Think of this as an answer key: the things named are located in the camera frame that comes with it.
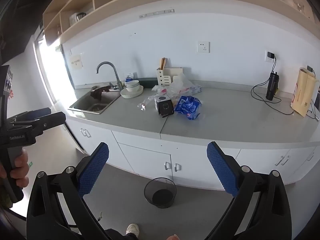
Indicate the person's left hand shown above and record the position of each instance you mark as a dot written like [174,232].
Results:
[21,165]

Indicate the bright window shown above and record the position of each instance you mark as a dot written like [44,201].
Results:
[50,67]

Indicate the glass jar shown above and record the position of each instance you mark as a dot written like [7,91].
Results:
[58,30]

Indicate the black cube box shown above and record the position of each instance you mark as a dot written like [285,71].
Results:
[163,105]

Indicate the steel sink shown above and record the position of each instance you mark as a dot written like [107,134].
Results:
[97,106]

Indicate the person's right hand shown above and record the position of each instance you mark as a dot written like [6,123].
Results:
[172,237]

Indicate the white wall outlet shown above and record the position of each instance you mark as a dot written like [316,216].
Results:
[203,47]
[266,58]

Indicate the kraft paper bag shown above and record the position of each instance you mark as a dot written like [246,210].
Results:
[303,92]

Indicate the metal faucet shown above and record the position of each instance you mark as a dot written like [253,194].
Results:
[115,75]

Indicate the thin clear plastic bag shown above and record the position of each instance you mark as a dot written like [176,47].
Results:
[183,82]

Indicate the white bowl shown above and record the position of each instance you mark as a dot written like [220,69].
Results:
[132,90]
[132,87]
[132,82]

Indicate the small black plug adapter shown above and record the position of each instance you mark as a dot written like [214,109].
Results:
[310,68]

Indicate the glass cup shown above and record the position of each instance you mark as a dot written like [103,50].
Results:
[298,5]

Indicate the metal wall rail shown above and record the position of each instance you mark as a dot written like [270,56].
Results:
[157,13]

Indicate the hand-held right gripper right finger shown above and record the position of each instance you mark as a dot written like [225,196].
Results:
[221,170]

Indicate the brown cloth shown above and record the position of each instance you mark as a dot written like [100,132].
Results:
[98,92]

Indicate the blue snack bag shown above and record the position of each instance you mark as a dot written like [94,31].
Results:
[187,105]

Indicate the cream cutlery holder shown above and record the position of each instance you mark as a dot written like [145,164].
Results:
[166,76]

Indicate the white base cabinet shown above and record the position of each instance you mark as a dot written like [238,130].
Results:
[145,155]

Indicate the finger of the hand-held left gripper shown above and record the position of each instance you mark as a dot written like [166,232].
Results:
[40,111]
[53,118]

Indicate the small clear plastic bag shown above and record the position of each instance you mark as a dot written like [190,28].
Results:
[157,88]

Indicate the white jug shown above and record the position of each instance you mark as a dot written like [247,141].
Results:
[73,19]

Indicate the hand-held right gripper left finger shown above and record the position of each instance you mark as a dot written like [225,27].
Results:
[93,170]

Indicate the white plate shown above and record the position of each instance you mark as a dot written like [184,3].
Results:
[131,95]

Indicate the large clear bubble plastic bag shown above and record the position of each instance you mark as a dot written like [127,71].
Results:
[147,102]

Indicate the black pants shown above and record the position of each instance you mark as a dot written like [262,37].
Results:
[117,235]

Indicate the white shoe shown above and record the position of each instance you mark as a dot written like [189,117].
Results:
[132,230]

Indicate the black charger plug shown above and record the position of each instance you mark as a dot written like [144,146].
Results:
[270,55]

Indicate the blue white pouch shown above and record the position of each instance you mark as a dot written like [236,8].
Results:
[129,76]

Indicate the paper wall notice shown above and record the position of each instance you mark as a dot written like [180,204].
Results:
[76,61]

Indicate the bundle of wooden chopsticks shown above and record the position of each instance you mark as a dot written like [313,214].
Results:
[163,63]

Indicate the metal cup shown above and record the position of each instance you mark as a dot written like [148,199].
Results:
[81,16]

